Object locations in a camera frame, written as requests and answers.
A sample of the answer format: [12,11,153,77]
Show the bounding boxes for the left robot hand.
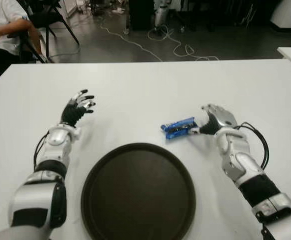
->
[61,88,98,128]

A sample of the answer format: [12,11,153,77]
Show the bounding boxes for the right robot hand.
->
[189,103,238,136]

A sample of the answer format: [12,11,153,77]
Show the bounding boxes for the blue Oreo cookie pack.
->
[160,116,199,145]

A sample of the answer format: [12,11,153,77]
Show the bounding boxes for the black folding chair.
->
[17,0,81,63]
[7,29,46,65]

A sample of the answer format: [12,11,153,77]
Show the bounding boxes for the dark brown round tray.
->
[80,142,196,240]

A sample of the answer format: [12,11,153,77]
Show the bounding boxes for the white panel board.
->
[61,0,79,18]

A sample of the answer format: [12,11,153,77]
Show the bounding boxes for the seated person white shirt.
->
[0,0,49,83]

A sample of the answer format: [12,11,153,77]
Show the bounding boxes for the silver humanoid robot legs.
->
[153,0,173,31]

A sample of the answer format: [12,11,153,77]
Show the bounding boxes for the black wheeled cabinet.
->
[124,0,156,35]

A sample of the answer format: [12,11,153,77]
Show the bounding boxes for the white curved booth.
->
[270,0,291,28]

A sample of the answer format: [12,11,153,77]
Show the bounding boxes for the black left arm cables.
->
[34,131,53,171]

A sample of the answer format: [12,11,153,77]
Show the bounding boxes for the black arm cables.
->
[236,121,270,170]
[34,131,53,171]

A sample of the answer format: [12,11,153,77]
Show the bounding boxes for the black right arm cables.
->
[236,121,270,170]

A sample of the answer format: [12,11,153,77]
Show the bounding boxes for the grey floor cable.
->
[49,46,81,60]

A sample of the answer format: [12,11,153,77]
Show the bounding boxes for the looped white floor cable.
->
[147,24,220,62]

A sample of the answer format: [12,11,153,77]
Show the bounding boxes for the long white floor cable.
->
[99,22,163,63]

